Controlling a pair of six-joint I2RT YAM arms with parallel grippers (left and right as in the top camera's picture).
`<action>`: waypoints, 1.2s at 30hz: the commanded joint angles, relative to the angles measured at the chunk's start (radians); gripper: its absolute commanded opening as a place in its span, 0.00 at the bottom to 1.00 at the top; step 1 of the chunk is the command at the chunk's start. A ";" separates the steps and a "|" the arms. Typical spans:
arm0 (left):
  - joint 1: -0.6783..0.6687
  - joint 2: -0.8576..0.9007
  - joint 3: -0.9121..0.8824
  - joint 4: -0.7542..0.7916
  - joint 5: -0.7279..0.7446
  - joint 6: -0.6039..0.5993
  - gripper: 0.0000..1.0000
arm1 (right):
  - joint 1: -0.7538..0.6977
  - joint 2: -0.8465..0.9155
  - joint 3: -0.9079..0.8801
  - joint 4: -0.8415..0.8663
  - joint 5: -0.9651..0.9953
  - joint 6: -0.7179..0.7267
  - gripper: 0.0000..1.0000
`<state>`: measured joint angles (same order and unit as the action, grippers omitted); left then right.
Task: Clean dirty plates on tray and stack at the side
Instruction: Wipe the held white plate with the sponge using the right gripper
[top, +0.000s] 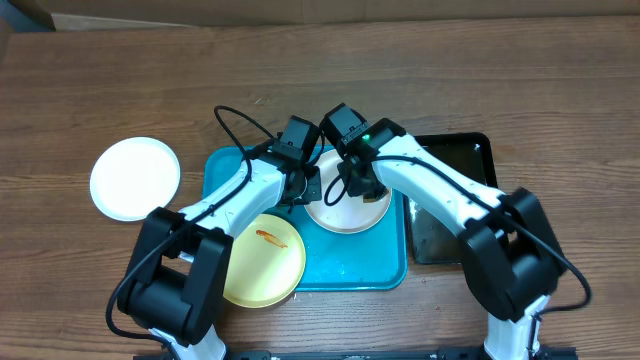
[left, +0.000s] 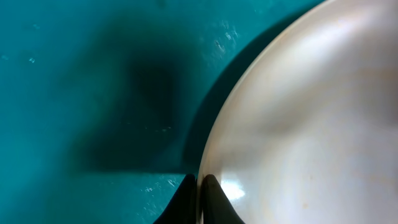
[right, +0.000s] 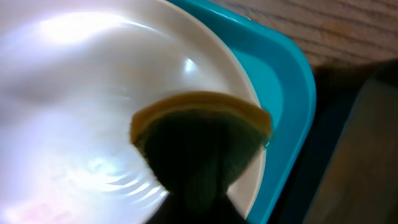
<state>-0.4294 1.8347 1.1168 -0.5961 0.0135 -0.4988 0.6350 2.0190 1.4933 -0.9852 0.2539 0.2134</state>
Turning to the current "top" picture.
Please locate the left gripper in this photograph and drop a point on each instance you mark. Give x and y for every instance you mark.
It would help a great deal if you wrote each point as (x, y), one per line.
(315, 192)

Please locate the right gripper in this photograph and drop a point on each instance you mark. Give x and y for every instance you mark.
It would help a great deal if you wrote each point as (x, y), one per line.
(363, 189)

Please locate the white plate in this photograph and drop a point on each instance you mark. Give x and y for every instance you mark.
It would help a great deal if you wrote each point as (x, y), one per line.
(133, 177)
(350, 214)

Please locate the yellow plate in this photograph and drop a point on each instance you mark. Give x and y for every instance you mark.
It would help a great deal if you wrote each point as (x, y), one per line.
(267, 262)

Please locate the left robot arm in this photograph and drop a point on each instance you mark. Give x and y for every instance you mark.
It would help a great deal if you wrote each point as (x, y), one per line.
(175, 279)

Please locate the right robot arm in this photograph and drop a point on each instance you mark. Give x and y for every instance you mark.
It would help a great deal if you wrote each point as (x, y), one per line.
(510, 256)

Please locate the blue plastic tray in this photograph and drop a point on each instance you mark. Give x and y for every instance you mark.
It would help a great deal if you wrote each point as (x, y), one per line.
(373, 259)

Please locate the black water tray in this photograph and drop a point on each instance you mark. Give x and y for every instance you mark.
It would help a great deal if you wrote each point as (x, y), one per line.
(471, 155)

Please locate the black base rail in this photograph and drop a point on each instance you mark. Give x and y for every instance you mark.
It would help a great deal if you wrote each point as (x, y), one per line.
(447, 353)

